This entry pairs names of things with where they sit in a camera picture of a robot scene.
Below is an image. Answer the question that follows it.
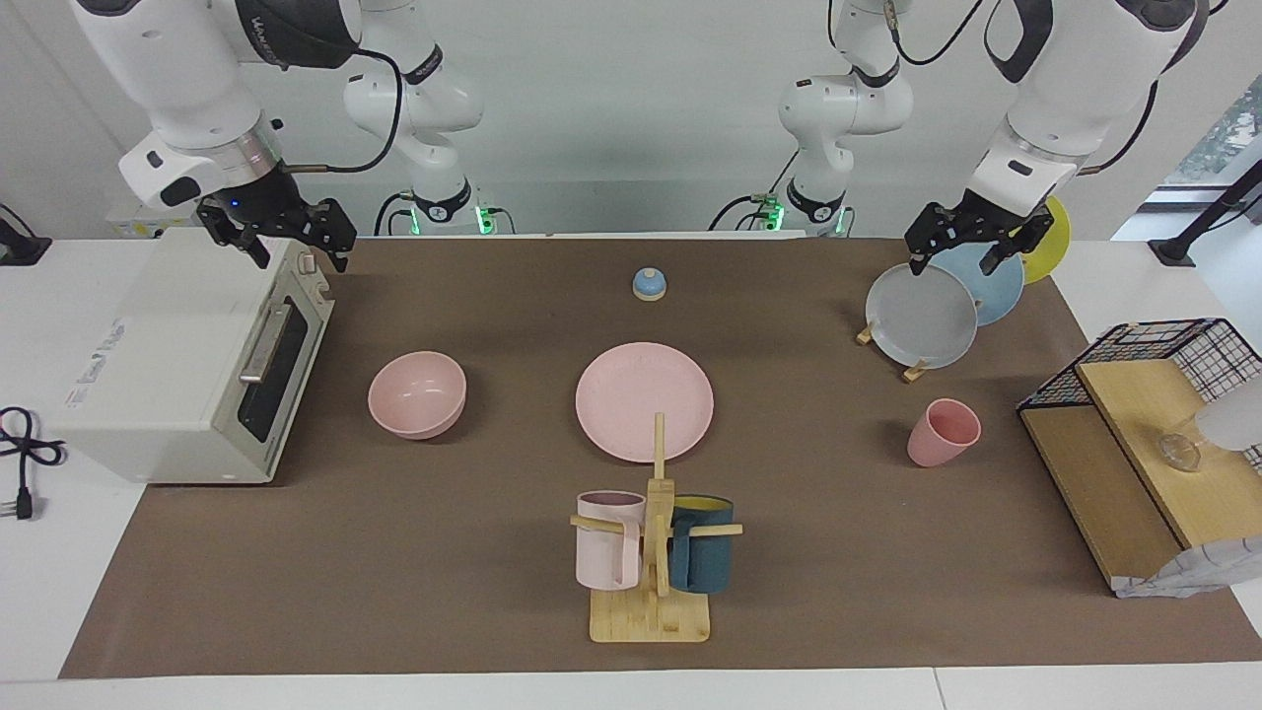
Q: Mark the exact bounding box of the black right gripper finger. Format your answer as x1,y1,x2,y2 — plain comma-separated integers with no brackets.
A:
197,200,273,272
301,197,358,274

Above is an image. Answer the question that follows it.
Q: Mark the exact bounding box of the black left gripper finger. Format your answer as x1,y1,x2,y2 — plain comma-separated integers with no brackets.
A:
981,212,1056,277
905,202,963,277

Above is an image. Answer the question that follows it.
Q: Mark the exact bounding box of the pink bowl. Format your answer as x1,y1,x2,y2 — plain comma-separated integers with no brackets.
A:
368,351,467,441

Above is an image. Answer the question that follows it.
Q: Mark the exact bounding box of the pink handleless cup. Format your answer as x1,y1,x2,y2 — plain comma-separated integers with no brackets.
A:
907,398,983,468

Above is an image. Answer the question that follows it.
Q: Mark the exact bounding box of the yellow plate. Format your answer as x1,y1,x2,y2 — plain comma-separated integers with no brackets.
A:
1016,195,1072,287

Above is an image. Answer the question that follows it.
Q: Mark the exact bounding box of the light blue plate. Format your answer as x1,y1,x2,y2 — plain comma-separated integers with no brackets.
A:
932,242,1026,326

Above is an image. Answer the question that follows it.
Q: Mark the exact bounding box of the grey plate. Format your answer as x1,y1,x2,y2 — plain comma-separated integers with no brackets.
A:
866,262,979,371

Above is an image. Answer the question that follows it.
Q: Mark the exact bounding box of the wooden plate rack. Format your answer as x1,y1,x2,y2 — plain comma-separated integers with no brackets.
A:
856,320,933,384

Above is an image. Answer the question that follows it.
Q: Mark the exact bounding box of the white toaster oven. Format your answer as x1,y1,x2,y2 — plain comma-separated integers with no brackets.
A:
49,225,336,486

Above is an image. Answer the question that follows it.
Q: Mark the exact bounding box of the black clamp stand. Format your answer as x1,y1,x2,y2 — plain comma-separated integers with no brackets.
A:
1149,158,1262,267

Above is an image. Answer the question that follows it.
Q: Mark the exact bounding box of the clear glass cup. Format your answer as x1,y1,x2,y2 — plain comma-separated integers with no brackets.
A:
1158,429,1204,472

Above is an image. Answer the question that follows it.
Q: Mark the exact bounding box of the pink plate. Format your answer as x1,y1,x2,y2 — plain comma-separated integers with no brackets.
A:
576,342,715,463

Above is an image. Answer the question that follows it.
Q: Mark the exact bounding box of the brown table mat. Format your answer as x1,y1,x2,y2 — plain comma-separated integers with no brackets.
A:
59,235,1262,681

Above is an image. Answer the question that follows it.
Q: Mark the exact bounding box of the dark teal mug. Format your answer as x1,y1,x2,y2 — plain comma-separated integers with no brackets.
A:
667,495,736,595

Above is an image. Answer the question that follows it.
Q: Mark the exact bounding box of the pink mug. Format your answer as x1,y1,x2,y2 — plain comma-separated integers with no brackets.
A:
575,490,648,592

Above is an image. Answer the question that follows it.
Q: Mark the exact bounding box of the wooden mug tree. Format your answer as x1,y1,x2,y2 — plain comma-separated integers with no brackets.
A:
570,412,743,644

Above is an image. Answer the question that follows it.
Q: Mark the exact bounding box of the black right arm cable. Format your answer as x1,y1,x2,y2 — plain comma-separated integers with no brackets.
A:
281,44,405,177

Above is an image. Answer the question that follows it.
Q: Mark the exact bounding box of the wooden shelf with wire mesh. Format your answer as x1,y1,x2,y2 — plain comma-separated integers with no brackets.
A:
1016,318,1262,600

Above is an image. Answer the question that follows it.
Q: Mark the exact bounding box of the black desk mount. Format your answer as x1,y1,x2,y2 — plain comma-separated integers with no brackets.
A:
0,202,52,267

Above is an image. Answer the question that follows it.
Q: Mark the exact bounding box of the black power cord with plug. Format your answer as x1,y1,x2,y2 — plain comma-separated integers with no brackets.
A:
0,406,68,522

